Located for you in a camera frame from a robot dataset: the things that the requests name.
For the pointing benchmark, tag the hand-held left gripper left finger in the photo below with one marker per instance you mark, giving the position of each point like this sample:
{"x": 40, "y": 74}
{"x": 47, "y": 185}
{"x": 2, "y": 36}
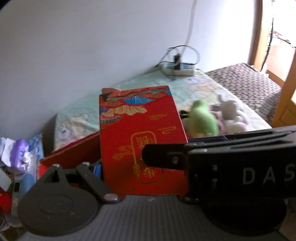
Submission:
{"x": 98, "y": 170}

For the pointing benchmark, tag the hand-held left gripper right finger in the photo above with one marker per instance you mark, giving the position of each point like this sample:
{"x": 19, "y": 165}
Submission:
{"x": 188, "y": 199}

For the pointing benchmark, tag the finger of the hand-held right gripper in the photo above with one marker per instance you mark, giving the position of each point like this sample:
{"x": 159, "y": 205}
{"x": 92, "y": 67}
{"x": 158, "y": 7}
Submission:
{"x": 208, "y": 139}
{"x": 161, "y": 156}

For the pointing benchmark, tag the large red cardboard box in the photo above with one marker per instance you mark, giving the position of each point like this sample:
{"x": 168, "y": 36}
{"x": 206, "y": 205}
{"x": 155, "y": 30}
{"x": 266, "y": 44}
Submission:
{"x": 76, "y": 148}

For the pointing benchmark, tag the red gold-print gift box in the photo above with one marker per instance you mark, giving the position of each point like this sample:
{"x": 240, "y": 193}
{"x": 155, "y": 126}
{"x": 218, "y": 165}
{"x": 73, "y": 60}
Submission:
{"x": 138, "y": 120}

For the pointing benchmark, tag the green plush toy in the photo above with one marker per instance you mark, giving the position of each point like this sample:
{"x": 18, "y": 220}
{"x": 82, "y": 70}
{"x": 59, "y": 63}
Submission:
{"x": 203, "y": 120}

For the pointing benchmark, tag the white plush toy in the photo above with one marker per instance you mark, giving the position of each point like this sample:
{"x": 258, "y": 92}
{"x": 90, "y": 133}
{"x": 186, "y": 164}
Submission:
{"x": 231, "y": 115}

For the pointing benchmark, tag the small black clip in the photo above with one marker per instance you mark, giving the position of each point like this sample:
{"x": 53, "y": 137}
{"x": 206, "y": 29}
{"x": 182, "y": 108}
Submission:
{"x": 183, "y": 113}

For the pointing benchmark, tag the blue white printed bag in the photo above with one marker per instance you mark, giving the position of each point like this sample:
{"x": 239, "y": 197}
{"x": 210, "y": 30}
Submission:
{"x": 37, "y": 146}

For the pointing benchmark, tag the brown patterned blanket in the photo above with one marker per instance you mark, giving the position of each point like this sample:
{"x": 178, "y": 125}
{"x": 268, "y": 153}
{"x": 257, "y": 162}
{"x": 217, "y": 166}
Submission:
{"x": 249, "y": 85}

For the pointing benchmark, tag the white power strip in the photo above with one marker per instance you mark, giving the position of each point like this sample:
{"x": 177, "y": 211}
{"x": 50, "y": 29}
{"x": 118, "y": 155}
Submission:
{"x": 185, "y": 70}

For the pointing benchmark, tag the smooth blue plastic bag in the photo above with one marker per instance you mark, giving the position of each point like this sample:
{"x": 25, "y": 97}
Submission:
{"x": 26, "y": 185}

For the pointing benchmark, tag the purple tissue pack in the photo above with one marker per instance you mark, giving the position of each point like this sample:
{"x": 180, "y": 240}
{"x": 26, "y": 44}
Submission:
{"x": 22, "y": 150}

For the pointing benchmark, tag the black charger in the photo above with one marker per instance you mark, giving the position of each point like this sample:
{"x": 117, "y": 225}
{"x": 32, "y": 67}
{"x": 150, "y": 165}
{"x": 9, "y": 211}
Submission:
{"x": 177, "y": 59}

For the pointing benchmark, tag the crumpled white paper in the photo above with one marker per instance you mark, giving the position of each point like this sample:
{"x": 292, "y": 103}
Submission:
{"x": 8, "y": 148}

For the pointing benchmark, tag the white adapter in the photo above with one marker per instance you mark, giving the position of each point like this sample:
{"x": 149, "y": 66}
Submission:
{"x": 3, "y": 180}

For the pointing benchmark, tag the red plush toy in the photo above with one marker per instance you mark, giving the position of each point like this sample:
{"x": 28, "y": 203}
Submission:
{"x": 4, "y": 201}

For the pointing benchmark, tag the wooden door frame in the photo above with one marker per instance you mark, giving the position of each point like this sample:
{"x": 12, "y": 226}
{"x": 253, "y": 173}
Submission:
{"x": 256, "y": 34}

